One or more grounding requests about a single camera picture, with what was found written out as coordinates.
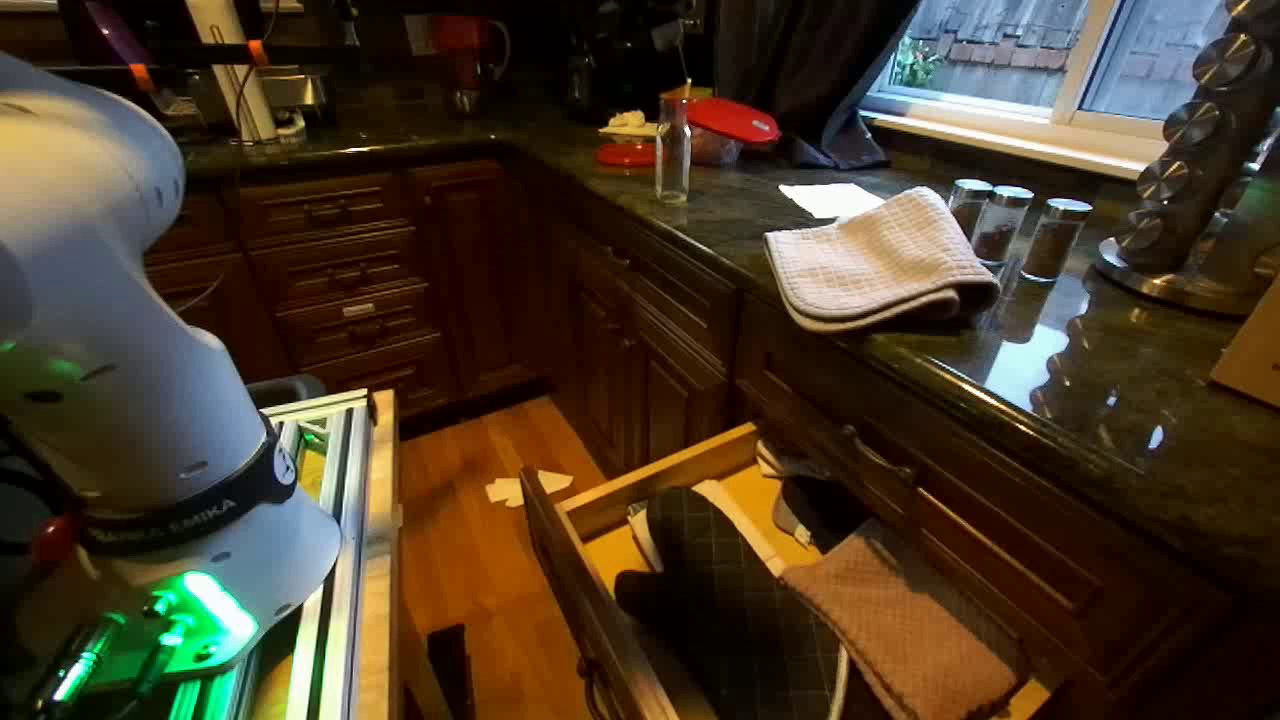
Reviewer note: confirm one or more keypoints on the red kettle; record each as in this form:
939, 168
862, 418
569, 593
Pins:
465, 54

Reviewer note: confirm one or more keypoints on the dark curtain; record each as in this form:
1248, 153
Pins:
803, 63

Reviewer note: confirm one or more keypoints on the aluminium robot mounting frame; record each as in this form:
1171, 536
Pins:
348, 533

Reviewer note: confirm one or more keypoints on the glass bowl with red lid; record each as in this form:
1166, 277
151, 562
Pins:
729, 121

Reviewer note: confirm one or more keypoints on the dark checkered oven mitt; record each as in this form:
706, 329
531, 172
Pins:
733, 606

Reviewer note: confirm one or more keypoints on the white paper sheet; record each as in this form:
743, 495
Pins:
830, 198

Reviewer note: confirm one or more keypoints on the pinkish grey towel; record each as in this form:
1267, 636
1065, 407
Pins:
906, 635

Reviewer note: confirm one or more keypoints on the red flat lid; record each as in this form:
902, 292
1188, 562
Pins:
623, 153

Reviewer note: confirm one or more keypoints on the metal spice rack carousel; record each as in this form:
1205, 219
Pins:
1202, 162

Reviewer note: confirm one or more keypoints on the dark wooden drawer bank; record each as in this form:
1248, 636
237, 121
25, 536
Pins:
345, 280

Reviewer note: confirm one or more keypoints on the black cloth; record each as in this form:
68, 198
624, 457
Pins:
822, 505

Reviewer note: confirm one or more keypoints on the crumpled white paper scrap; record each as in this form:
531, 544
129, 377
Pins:
521, 488

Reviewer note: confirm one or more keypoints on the glass spice jar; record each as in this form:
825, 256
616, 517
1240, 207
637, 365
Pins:
1052, 243
968, 207
1001, 227

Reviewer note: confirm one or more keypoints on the glass bottle with orange cap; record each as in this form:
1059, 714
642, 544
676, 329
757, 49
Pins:
672, 153

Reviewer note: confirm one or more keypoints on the dark wooden kitchen drawer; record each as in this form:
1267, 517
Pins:
665, 475

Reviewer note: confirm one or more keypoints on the white power device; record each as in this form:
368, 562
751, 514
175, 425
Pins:
246, 83

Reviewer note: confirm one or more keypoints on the small pale dish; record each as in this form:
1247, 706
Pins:
629, 127

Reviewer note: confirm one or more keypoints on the dark wooden counter cabinets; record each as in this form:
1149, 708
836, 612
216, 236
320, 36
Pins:
665, 347

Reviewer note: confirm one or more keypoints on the folded beige towel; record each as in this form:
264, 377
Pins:
874, 262

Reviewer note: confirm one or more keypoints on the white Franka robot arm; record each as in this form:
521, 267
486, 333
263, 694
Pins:
123, 362

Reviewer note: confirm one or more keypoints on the white framed window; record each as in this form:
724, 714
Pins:
1015, 63

